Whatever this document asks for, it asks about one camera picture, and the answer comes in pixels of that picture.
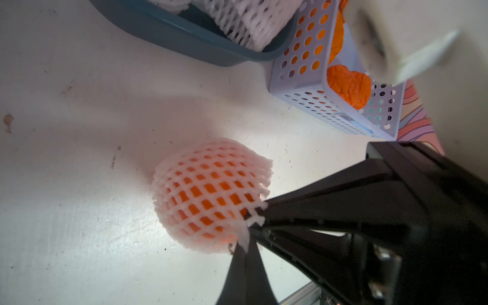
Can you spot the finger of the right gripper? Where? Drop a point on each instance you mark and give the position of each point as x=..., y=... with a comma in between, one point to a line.
x=324, y=259

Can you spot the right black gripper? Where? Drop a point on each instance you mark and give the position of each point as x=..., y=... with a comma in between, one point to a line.
x=419, y=225

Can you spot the white foam net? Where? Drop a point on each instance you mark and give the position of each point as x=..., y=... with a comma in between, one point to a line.
x=173, y=6
x=252, y=24

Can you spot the light blue plastic basket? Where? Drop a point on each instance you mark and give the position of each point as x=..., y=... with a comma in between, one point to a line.
x=299, y=77

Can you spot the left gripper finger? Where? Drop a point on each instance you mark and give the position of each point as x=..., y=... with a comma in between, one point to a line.
x=247, y=282

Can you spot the dark teal plastic tub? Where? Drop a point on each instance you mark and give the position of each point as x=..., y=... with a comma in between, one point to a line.
x=191, y=33

